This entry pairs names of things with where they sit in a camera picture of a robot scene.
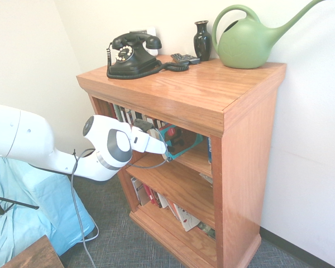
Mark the orange striped book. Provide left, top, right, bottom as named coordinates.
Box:
left=166, top=199, right=181, bottom=222

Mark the dark wooden table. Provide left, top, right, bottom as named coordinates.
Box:
left=1, top=234, right=65, bottom=268

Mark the white thin book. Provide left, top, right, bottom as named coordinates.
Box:
left=156, top=192, right=169, bottom=209

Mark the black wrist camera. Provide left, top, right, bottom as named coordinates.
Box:
left=133, top=118, right=155, bottom=133

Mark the wooden bookshelf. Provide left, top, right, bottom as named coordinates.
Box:
left=76, top=54, right=288, bottom=268

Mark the black vase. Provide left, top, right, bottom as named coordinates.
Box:
left=194, top=20, right=212, bottom=62

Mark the dark green book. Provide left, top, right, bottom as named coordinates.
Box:
left=113, top=104, right=127, bottom=122

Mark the white square clock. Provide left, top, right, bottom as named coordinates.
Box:
left=128, top=25, right=159, bottom=56

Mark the white book with figures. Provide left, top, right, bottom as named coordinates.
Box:
left=173, top=203, right=201, bottom=232

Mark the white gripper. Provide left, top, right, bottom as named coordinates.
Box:
left=129, top=126, right=174, bottom=154

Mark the black remote control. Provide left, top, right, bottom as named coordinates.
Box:
left=184, top=54, right=201, bottom=65
left=170, top=52, right=190, bottom=66

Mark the camouflage cover book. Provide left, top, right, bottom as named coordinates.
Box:
left=197, top=221, right=217, bottom=241

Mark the blue spine book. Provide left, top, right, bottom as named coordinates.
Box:
left=127, top=109, right=140, bottom=128

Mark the grey white book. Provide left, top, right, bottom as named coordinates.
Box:
left=130, top=176, right=144, bottom=207

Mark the light blue cloth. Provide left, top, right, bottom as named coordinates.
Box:
left=0, top=156, right=97, bottom=262

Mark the teal paperback book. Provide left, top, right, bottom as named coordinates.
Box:
left=158, top=124, right=204, bottom=163

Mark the green watering can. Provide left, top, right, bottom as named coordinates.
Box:
left=211, top=0, right=329, bottom=70

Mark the dark red book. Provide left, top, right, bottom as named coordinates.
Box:
left=108, top=102, right=119, bottom=119

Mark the black tripod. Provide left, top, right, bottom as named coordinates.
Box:
left=0, top=194, right=40, bottom=221

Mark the white paperback book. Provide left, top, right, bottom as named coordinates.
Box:
left=145, top=116, right=163, bottom=140

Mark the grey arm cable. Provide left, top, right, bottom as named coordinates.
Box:
left=71, top=127, right=171, bottom=268

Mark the black and blue book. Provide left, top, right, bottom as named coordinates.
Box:
left=119, top=107, right=133, bottom=125

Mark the black rotary telephone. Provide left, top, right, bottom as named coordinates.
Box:
left=106, top=32, right=190, bottom=81

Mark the white floor cable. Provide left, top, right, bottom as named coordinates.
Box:
left=78, top=222, right=100, bottom=243

